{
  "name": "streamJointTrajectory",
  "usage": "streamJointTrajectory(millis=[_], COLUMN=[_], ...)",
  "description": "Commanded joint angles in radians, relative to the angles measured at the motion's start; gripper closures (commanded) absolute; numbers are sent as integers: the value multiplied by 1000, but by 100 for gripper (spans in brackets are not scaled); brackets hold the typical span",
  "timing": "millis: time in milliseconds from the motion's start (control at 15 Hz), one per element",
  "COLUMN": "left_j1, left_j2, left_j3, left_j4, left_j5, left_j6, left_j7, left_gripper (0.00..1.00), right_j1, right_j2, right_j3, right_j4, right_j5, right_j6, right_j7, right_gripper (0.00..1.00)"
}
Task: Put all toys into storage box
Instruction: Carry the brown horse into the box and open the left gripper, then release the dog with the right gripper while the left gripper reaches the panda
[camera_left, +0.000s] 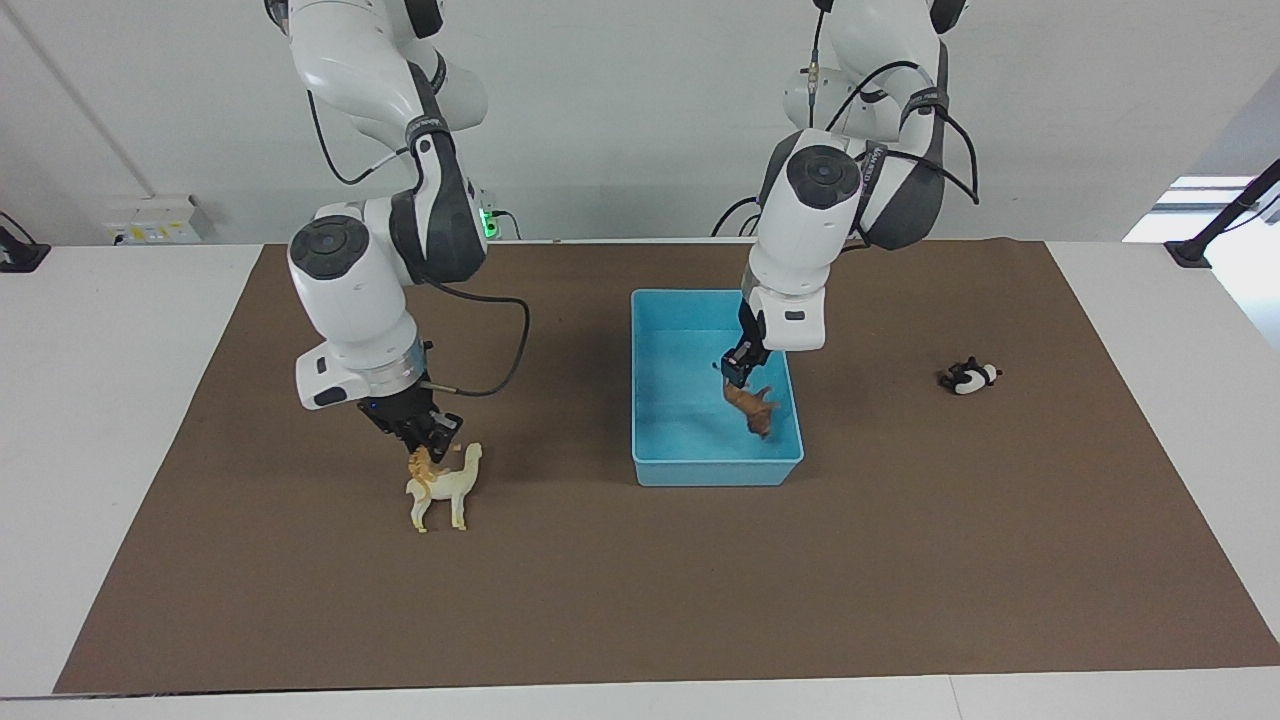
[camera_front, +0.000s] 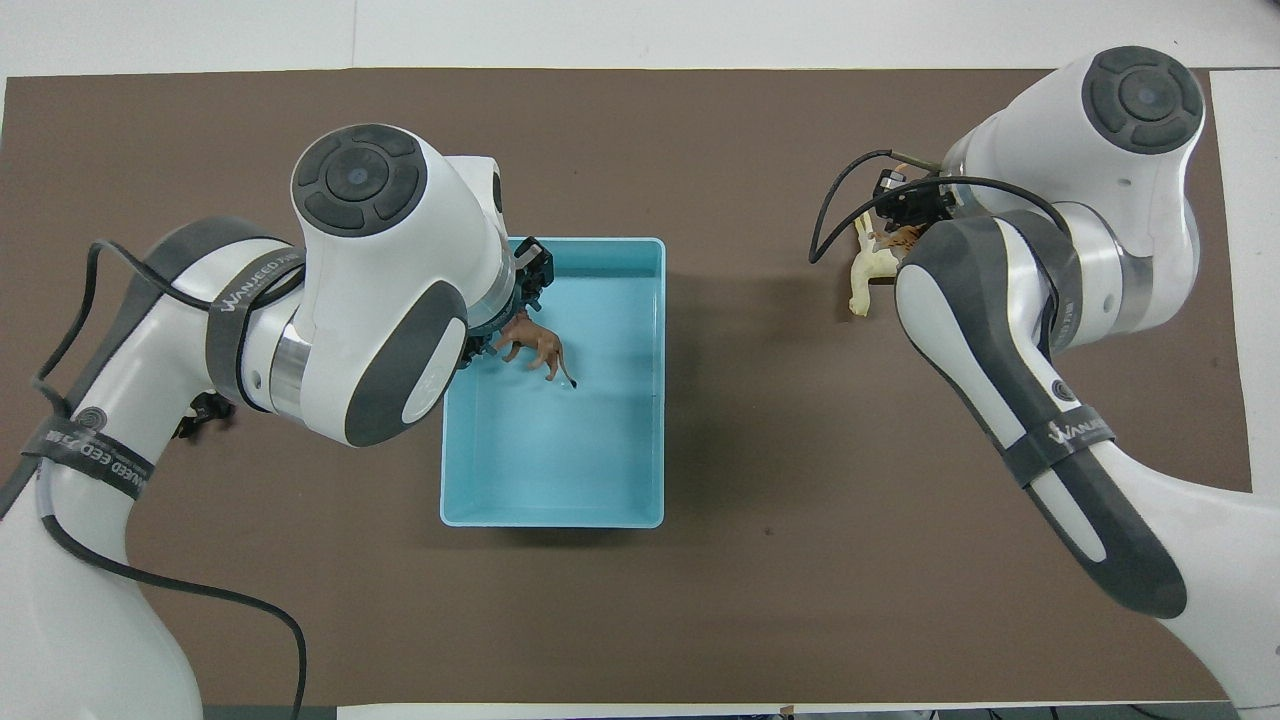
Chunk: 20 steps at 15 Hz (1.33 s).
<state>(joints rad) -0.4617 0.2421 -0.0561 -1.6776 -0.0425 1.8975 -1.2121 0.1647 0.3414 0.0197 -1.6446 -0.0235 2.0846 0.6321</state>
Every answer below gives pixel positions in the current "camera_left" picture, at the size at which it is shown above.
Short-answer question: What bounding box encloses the orange striped tiger toy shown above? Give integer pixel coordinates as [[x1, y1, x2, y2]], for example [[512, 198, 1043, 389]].
[[407, 446, 447, 493]]

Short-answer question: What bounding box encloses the brown lion toy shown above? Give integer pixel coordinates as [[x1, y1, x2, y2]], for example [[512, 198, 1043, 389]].
[[723, 378, 782, 440]]

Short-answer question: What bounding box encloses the cream llama toy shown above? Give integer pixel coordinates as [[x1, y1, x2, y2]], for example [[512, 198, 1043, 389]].
[[405, 443, 485, 534]]

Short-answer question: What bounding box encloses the black and white panda toy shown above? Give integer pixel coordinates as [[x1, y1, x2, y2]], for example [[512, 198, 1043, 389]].
[[939, 357, 1004, 396]]

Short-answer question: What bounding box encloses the light blue storage box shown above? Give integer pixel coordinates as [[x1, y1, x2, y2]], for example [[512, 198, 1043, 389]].
[[631, 289, 805, 489]]

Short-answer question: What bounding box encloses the brown table mat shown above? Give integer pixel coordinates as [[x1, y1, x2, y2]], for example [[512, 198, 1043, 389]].
[[53, 238, 1280, 695]]

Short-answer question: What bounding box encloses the black table clamp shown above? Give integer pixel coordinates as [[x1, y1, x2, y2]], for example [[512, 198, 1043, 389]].
[[0, 212, 52, 274]]

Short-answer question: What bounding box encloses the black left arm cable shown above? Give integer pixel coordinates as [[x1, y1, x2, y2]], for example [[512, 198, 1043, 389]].
[[808, 0, 981, 207]]

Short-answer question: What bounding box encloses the white wall socket box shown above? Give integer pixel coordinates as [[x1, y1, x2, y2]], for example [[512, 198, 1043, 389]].
[[102, 194, 215, 247]]

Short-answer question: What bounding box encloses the black camera stand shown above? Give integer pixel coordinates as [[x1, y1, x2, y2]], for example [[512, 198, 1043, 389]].
[[1164, 157, 1280, 270]]

